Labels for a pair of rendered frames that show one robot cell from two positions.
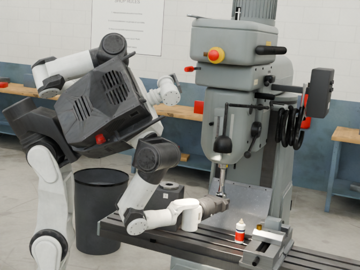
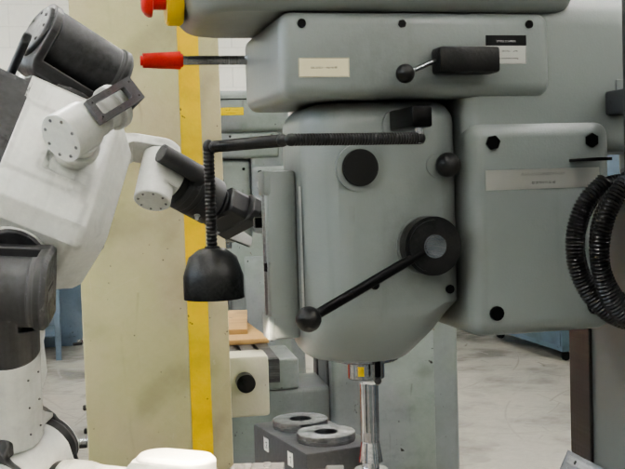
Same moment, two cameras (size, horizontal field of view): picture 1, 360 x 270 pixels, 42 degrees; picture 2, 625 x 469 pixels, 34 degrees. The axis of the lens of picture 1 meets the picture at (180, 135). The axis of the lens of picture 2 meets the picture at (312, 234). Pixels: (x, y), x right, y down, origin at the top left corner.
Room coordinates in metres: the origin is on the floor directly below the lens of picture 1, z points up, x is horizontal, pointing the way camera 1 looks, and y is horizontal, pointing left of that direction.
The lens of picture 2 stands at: (1.11, -1.22, 1.54)
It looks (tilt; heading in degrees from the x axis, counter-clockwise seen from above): 3 degrees down; 54
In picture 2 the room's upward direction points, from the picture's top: 2 degrees counter-clockwise
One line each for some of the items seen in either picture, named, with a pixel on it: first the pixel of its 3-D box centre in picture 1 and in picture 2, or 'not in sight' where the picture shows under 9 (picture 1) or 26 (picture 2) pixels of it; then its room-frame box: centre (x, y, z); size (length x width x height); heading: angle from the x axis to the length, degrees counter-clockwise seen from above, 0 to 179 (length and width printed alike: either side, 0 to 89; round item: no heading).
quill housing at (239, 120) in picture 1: (227, 124); (365, 231); (1.94, -0.20, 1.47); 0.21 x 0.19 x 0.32; 68
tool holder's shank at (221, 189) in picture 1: (222, 181); (369, 425); (1.94, -0.20, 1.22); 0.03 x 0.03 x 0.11
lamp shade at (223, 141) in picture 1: (223, 143); (213, 272); (1.73, -0.17, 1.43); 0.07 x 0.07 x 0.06
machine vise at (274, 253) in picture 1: (269, 241); not in sight; (1.82, -0.41, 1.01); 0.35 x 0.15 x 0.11; 155
